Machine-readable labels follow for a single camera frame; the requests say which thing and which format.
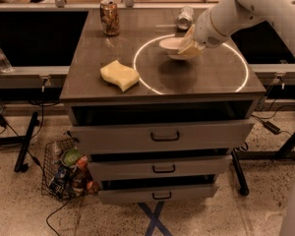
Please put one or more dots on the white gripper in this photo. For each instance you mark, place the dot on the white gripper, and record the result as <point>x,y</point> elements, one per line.
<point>206,29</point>

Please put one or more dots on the white paper bowl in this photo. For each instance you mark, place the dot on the white paper bowl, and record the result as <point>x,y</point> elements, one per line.
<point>171,46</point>

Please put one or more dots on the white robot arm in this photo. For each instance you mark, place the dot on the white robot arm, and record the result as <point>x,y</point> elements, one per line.
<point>215,25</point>

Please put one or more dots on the yellow sponge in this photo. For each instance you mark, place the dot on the yellow sponge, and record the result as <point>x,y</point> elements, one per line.
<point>119,75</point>

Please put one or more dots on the silver can lying down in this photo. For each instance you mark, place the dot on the silver can lying down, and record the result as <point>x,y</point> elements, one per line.
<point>185,18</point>

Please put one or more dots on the upright brown drink can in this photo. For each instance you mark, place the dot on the upright brown drink can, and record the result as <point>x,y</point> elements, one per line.
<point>109,17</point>

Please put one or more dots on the grey drawer cabinet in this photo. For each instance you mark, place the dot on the grey drawer cabinet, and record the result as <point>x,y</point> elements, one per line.
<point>216,86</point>

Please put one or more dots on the top grey drawer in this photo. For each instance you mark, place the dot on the top grey drawer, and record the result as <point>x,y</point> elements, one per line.
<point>161,137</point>

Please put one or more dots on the grey drawer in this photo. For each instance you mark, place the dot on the grey drawer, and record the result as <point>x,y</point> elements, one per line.
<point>161,137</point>
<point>157,194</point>
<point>158,168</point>

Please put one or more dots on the black power adapter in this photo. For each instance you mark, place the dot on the black power adapter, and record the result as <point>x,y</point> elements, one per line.
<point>271,127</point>

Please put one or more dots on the middle grey drawer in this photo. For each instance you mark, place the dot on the middle grey drawer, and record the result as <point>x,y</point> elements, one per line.
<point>158,168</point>

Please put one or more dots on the bottom grey drawer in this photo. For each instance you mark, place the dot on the bottom grey drawer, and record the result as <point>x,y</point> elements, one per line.
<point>157,194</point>

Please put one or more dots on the clear plastic water bottle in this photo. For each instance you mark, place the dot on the clear plastic water bottle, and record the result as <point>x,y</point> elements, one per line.
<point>5,65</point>

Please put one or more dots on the black table leg left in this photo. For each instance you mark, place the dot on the black table leg left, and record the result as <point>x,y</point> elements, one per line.
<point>20,166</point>

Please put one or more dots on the wire basket with snacks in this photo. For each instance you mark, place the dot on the wire basket with snacks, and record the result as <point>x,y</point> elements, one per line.
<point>66,172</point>

